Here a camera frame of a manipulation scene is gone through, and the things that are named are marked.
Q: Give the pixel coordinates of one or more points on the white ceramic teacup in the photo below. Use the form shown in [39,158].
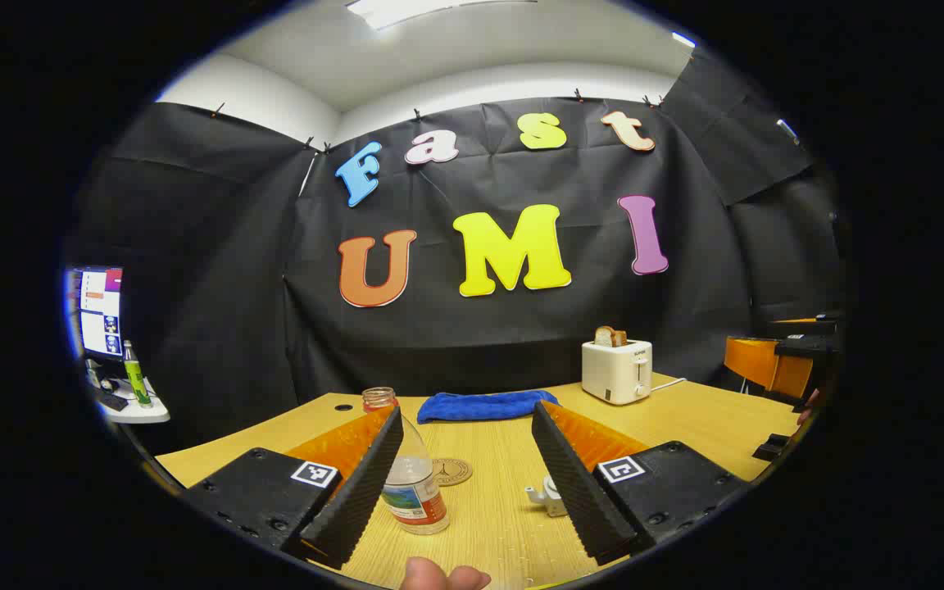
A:
[552,500]

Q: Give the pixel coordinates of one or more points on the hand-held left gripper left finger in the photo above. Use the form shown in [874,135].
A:
[357,500]

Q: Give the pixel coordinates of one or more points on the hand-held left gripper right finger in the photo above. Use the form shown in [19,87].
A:
[578,492]

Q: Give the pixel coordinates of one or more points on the green bottle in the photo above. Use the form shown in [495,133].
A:
[137,377]

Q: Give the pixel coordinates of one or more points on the ceiling light panel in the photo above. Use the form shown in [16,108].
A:
[406,10]

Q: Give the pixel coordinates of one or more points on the round cork coaster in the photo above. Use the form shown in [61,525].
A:
[457,472]

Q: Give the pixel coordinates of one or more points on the white toaster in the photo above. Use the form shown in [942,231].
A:
[611,373]

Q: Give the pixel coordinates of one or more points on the toasted bread slice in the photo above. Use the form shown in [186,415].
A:
[603,336]
[619,338]

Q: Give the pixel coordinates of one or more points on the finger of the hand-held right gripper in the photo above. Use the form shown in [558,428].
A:
[767,365]

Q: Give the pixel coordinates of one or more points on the white side table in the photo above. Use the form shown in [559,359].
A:
[140,412]

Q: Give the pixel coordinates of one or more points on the black device on side table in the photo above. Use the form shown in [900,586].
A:
[113,401]

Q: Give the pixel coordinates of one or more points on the blue towel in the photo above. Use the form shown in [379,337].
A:
[480,406]

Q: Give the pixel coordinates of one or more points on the clear plastic water bottle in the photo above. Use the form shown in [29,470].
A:
[419,492]

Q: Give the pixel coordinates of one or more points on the computer monitor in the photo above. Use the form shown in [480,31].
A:
[102,311]

